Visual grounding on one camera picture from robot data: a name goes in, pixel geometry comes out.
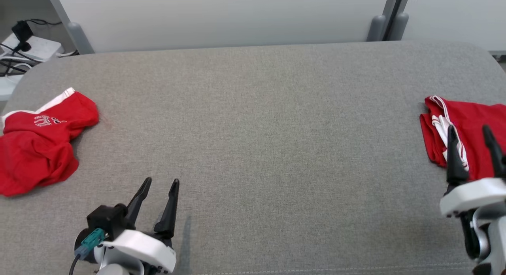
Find red white-striped shorts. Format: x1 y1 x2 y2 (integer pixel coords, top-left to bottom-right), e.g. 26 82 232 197
0 87 100 197

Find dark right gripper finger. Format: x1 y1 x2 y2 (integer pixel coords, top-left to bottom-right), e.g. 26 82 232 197
446 125 470 186
482 125 506 179

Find plain white power strip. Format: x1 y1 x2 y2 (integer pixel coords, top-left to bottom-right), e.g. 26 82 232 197
0 74 25 102

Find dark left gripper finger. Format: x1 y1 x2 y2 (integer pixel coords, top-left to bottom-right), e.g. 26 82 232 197
125 177 153 228
153 178 180 239

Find teal left camera connector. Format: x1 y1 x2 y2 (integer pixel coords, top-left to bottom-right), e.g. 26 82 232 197
74 228 107 260

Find wide white partition panel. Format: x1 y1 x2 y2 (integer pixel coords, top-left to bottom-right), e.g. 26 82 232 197
53 0 391 54

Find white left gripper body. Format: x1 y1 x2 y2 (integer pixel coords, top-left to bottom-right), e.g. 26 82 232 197
95 228 177 275

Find black power adapter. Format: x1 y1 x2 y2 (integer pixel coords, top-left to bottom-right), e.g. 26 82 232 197
11 21 35 53

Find narrow white partition panel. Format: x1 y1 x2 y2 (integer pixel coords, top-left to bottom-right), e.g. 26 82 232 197
400 0 506 54

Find slanted grey partition post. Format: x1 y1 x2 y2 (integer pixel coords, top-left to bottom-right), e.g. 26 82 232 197
43 0 96 55

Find white power strip with sockets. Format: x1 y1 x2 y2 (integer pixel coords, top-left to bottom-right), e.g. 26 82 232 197
0 33 62 63

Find red white jersey shirt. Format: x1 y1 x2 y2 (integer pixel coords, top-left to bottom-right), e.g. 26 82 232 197
419 95 506 181

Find white floor cable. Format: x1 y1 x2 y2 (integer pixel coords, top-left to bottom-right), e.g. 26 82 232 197
0 55 40 72

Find dark grey partition post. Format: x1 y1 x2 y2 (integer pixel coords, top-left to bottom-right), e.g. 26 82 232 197
385 0 412 42

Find light grey partition post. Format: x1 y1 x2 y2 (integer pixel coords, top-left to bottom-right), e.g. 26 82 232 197
366 0 399 42

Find black floor cable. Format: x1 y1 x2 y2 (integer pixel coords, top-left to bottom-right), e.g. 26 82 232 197
0 44 38 77

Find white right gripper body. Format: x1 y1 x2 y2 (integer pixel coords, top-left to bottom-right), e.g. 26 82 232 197
439 177 506 218

